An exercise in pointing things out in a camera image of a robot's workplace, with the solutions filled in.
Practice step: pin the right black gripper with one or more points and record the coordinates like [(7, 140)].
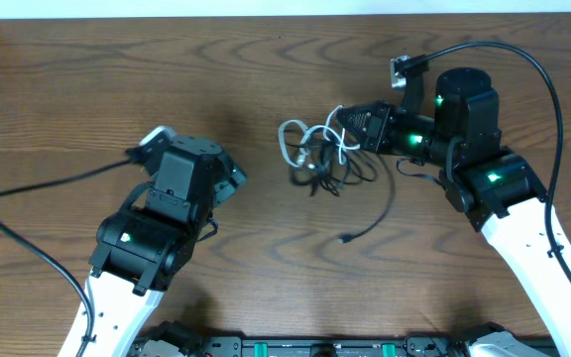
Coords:
[(378, 127)]

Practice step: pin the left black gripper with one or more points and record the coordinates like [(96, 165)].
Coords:
[(236, 175)]

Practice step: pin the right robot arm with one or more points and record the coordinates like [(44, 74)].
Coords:
[(497, 189)]

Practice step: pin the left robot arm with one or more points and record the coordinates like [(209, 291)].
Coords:
[(150, 238)]

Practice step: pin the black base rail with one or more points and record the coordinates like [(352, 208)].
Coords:
[(490, 339)]

